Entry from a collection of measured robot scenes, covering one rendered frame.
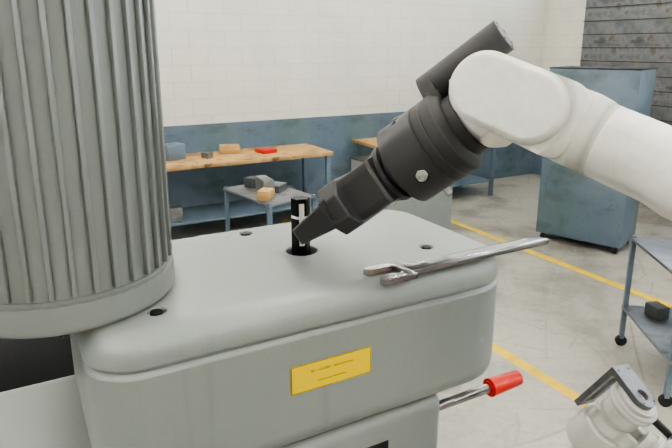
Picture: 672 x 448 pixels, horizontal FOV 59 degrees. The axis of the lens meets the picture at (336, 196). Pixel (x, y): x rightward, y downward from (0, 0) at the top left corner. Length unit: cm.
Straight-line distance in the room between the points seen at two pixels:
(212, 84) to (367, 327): 690
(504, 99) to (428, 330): 27
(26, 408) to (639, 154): 63
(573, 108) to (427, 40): 841
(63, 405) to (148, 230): 23
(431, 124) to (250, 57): 705
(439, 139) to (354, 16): 769
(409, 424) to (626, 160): 38
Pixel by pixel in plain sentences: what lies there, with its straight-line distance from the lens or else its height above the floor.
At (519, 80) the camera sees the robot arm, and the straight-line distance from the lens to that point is 53.
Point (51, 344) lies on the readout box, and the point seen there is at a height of 170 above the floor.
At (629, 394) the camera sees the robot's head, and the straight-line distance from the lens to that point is 90.
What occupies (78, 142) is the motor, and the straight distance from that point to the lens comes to 50.
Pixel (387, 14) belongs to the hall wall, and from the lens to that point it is 852.
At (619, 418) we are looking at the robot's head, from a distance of 91.
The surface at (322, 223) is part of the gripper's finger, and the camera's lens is 64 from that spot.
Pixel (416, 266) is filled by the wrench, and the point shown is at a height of 190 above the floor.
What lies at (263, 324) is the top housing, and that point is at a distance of 55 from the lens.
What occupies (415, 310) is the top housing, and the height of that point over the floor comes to 185.
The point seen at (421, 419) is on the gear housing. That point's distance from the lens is 73.
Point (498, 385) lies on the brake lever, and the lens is 81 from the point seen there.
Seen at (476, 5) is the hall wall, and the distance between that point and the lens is 949.
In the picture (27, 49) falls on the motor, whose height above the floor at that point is 212.
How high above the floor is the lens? 212
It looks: 14 degrees down
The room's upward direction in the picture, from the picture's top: straight up
